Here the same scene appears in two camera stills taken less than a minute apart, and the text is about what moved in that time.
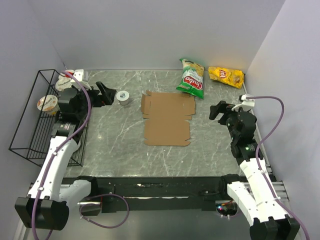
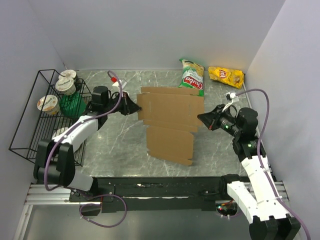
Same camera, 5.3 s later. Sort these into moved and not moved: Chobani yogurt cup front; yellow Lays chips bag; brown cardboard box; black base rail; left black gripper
Moved: left black gripper; brown cardboard box
Not moved: Chobani yogurt cup front; black base rail; yellow Lays chips bag
